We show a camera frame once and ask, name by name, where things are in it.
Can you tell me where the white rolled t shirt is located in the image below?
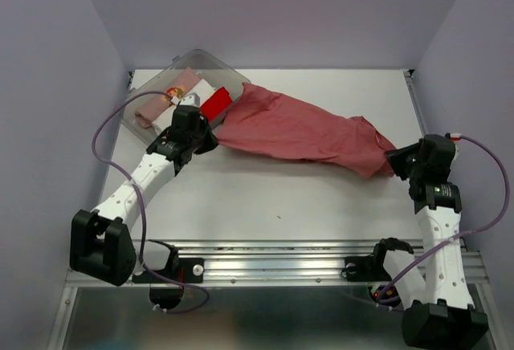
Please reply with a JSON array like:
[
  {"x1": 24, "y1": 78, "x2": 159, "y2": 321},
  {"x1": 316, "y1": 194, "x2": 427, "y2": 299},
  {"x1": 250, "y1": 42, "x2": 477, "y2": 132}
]
[{"x1": 151, "y1": 79, "x2": 218, "y2": 138}]

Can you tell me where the clear plastic storage bin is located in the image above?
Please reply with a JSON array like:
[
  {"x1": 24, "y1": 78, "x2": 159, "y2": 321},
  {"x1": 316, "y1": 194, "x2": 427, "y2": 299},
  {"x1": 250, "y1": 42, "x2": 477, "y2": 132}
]
[{"x1": 121, "y1": 49, "x2": 250, "y2": 144}]

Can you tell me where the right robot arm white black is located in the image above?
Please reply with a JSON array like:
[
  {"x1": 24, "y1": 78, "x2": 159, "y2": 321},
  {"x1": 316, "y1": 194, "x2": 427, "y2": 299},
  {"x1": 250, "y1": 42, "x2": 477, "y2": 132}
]
[{"x1": 369, "y1": 134, "x2": 489, "y2": 349}]

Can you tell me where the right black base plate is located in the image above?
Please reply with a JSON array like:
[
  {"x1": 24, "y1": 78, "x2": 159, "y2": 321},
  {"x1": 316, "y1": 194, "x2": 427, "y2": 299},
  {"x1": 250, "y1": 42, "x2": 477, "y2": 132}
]
[{"x1": 341, "y1": 255, "x2": 392, "y2": 283}]

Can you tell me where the dusty red t shirt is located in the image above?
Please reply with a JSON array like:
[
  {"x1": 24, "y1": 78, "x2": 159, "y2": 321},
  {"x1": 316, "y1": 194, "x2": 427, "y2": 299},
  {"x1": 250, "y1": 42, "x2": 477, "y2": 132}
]
[{"x1": 217, "y1": 83, "x2": 395, "y2": 178}]

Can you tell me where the aluminium frame rail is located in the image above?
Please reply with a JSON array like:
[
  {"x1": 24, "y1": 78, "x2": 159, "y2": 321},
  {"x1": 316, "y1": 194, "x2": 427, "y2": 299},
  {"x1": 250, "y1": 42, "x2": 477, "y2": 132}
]
[{"x1": 64, "y1": 238, "x2": 492, "y2": 287}]

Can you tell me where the red rolled t shirt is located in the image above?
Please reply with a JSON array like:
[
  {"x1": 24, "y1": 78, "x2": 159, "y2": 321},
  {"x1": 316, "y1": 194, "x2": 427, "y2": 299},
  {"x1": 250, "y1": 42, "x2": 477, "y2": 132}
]
[{"x1": 200, "y1": 87, "x2": 233, "y2": 126}]

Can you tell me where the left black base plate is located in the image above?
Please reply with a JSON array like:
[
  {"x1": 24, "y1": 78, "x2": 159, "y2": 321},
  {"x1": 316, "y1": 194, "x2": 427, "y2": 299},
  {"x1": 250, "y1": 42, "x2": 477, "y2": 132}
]
[{"x1": 132, "y1": 255, "x2": 205, "y2": 284}]

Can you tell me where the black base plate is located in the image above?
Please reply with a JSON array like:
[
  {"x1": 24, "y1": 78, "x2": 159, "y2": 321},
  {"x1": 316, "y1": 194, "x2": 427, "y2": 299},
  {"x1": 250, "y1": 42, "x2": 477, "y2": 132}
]
[
  {"x1": 132, "y1": 255, "x2": 205, "y2": 284},
  {"x1": 341, "y1": 255, "x2": 392, "y2": 283}
]

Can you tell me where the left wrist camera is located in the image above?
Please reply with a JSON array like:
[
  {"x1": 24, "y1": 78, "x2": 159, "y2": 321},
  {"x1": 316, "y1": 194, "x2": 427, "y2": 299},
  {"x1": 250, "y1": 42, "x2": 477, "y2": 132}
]
[{"x1": 177, "y1": 92, "x2": 201, "y2": 108}]

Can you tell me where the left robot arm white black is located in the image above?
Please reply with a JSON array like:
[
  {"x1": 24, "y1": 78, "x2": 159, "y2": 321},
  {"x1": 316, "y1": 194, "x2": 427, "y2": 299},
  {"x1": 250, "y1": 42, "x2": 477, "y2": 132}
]
[{"x1": 70, "y1": 104, "x2": 218, "y2": 286}]

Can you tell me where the pink rolled mario t shirt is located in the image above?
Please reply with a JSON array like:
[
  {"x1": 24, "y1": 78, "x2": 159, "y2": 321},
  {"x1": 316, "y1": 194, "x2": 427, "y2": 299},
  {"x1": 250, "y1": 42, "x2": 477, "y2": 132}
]
[{"x1": 135, "y1": 67, "x2": 201, "y2": 128}]

